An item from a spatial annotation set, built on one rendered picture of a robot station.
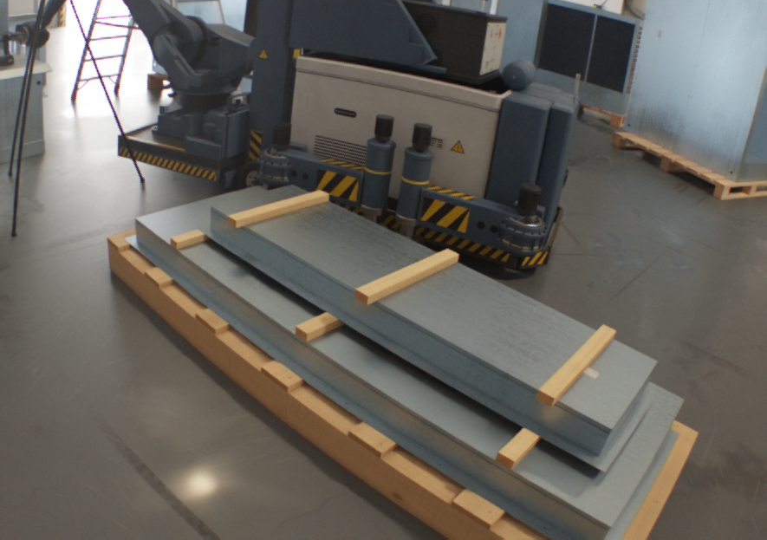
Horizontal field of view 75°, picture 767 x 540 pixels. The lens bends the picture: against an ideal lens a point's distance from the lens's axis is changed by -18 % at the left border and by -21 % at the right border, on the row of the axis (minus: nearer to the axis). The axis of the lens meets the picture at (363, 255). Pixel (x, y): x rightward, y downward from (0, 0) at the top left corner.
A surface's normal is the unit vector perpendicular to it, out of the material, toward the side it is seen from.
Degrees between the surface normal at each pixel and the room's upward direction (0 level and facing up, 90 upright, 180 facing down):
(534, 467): 0
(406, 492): 90
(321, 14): 90
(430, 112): 90
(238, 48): 90
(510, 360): 0
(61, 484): 0
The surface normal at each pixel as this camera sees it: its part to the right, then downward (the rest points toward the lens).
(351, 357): 0.12, -0.89
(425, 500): -0.67, 0.26
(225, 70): 0.33, 0.46
